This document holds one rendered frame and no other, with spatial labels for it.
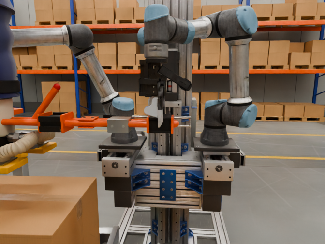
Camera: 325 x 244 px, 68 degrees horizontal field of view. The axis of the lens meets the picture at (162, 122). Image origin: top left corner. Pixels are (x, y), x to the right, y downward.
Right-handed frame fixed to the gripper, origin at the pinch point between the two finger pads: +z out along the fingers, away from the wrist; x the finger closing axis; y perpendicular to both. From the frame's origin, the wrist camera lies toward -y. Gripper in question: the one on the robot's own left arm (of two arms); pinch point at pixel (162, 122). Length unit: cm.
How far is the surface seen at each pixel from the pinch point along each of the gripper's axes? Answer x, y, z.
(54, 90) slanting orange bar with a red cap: 1.9, 34.8, -9.9
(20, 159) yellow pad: 8.3, 44.4, 11.5
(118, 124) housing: 3.7, 13.8, 0.3
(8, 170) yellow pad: 15.0, 43.3, 12.3
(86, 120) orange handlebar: 3.8, 23.9, -0.8
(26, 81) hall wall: -847, 605, 1
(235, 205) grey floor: -169, -69, 122
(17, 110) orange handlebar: -20, 64, 0
